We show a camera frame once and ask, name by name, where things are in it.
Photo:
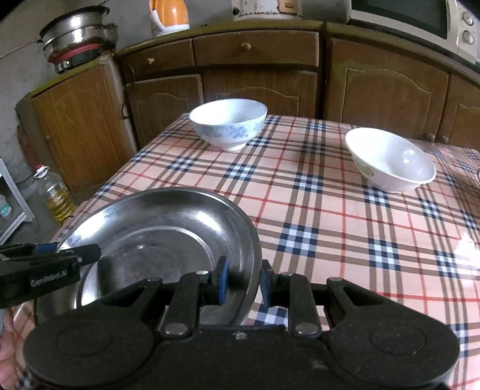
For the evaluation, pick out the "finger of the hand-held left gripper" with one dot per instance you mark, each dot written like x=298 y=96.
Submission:
x=45 y=248
x=88 y=254

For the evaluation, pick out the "wide wooden drawer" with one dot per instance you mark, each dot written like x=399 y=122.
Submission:
x=281 y=48

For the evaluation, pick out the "red black induction cooker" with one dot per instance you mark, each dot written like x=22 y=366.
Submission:
x=71 y=60

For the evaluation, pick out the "small wooden drawer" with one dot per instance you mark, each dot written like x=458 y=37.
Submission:
x=172 y=62

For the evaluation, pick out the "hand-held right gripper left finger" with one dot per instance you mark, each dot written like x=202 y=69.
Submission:
x=224 y=283

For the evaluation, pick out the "white plastic bottle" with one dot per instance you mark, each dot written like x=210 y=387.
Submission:
x=4 y=210

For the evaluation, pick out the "white metal shelf rack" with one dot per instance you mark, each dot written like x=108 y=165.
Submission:
x=15 y=189

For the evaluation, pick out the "person's left hand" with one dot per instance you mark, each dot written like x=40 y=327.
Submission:
x=4 y=348

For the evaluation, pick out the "long wooden sideboard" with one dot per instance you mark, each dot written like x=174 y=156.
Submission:
x=322 y=75

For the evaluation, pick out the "plaid tablecloth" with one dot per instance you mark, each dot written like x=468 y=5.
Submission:
x=318 y=210

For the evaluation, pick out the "white ceramic bowl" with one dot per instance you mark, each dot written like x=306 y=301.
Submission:
x=393 y=161

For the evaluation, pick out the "white rice cooker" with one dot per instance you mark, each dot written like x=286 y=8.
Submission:
x=262 y=9

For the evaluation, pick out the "wooden side cabinet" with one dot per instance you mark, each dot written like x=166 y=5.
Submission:
x=82 y=131

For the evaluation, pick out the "steel steamer pot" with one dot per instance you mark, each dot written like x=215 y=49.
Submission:
x=71 y=32

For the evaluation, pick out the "stainless steel plate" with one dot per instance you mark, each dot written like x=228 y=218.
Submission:
x=157 y=225

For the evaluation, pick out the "arched wooden cabinet door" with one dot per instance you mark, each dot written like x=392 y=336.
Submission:
x=165 y=108
x=270 y=90
x=465 y=112
x=386 y=90

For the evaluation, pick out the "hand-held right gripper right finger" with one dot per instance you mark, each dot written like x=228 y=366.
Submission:
x=266 y=288

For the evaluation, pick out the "small steel pot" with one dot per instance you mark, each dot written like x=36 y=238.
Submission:
x=111 y=33

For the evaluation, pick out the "cream microwave oven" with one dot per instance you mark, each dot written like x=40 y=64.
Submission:
x=405 y=15

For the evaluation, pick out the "orange electric kettle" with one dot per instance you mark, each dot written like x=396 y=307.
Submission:
x=168 y=17

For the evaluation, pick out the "cooking oil bottle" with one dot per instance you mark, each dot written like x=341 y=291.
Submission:
x=56 y=202

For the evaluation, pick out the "blue patterned white bowl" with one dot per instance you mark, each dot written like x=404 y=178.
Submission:
x=225 y=120

